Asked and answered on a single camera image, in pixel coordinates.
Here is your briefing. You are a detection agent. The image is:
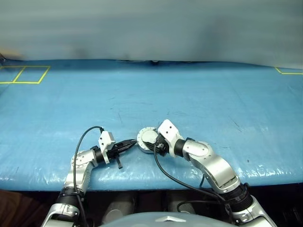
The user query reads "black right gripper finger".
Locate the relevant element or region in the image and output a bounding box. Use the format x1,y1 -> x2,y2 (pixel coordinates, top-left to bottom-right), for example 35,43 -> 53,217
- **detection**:
143,140 -> 158,151

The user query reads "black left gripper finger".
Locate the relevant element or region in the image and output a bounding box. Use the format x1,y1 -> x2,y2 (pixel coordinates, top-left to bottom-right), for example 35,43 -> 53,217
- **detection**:
117,144 -> 133,156
115,140 -> 137,150

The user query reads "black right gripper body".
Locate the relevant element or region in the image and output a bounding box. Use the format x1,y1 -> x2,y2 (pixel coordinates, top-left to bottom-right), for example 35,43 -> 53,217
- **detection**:
155,135 -> 169,157

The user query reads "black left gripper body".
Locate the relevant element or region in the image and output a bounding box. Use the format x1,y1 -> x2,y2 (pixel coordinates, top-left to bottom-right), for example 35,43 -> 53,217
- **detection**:
109,145 -> 123,169

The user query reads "dark rounded shape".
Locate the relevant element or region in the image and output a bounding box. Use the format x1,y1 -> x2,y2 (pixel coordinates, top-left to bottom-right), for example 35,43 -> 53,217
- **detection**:
103,193 -> 137,224
165,192 -> 198,213

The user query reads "grey robot torso with emblem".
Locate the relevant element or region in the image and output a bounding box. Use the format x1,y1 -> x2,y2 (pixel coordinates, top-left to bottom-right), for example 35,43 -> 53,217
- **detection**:
96,211 -> 237,227

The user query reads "white backdrop panel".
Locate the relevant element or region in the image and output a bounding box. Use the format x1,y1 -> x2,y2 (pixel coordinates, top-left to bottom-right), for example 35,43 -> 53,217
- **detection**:
0,0 -> 303,70

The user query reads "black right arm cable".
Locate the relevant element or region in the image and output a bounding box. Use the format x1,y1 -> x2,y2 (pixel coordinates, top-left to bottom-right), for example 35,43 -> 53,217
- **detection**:
153,144 -> 229,213

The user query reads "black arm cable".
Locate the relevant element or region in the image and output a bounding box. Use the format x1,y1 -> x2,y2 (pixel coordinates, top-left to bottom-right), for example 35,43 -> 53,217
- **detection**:
153,144 -> 229,213
72,126 -> 105,227

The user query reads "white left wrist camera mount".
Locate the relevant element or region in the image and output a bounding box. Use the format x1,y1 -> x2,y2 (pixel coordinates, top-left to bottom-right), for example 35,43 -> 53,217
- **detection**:
98,131 -> 116,165

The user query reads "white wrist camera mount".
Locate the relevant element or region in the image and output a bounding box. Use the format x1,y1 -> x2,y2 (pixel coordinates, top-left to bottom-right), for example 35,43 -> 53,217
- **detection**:
157,119 -> 186,153
98,131 -> 116,165

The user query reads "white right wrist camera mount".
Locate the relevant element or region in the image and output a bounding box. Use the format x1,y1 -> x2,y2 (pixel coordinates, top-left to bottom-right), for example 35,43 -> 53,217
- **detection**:
157,119 -> 186,153

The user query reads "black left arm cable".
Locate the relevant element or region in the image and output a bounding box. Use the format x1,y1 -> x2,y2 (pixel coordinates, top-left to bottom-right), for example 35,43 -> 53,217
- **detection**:
72,126 -> 105,227

